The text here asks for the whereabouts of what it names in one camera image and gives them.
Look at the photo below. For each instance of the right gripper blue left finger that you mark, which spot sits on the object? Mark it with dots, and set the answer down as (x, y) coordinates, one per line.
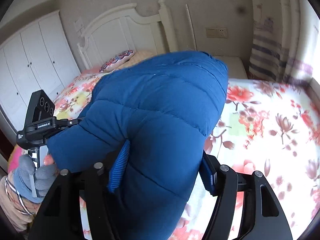
(118, 167)

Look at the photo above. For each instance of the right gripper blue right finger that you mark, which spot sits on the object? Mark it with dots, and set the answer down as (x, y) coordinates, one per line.
(208, 174)

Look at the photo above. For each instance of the blue quilted puffer jacket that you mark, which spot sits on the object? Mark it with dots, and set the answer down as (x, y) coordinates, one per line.
(165, 107)

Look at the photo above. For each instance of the grey gloved left hand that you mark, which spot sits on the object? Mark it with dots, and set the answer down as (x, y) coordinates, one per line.
(31, 183)

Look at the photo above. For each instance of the pink cloth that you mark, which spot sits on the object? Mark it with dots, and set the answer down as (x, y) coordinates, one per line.
(14, 157)

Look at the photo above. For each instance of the white wardrobe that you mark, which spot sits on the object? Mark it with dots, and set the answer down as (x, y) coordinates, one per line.
(36, 57)

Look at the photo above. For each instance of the floral bed sheet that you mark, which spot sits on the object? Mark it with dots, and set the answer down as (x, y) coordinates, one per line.
(265, 126)

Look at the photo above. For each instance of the beige fleece coat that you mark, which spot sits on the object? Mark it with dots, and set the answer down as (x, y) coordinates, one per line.
(19, 210)

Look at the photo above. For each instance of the patterned decorative pillow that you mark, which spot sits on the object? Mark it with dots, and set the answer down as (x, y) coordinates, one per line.
(116, 61)

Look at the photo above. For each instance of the white bedside table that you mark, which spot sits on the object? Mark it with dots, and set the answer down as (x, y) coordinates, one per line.
(235, 66)

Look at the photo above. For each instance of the white wooden headboard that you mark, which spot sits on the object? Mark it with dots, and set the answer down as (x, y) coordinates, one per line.
(123, 28)

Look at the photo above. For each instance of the patterned striped curtain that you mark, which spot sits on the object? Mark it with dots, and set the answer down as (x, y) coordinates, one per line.
(276, 53)

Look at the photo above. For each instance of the white standing lamp pole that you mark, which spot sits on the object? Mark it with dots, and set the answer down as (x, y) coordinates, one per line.
(191, 27)

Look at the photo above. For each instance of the paper notice on wall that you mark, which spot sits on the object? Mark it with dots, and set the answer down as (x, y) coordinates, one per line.
(79, 26)

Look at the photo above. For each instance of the wall power socket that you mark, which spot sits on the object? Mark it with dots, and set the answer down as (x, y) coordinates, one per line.
(215, 32)

